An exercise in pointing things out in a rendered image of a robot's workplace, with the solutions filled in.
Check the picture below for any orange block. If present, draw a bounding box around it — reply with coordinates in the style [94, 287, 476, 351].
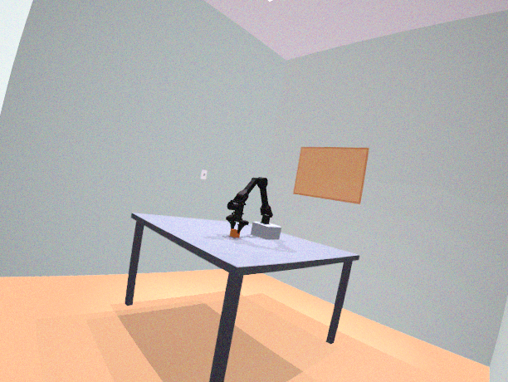
[229, 229, 240, 238]

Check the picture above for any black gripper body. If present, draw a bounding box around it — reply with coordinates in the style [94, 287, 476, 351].
[233, 210, 249, 225]

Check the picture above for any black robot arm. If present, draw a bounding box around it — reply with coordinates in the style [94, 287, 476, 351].
[227, 177, 273, 224]

